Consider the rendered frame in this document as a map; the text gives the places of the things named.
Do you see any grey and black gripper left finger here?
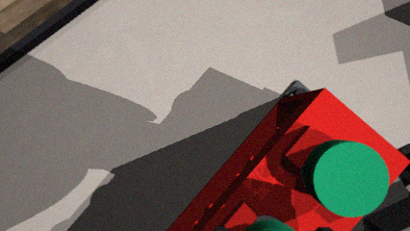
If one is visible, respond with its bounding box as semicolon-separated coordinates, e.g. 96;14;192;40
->
215;226;230;231

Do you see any dark grey table edge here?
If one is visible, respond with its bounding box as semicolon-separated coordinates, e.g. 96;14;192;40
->
0;0;99;73

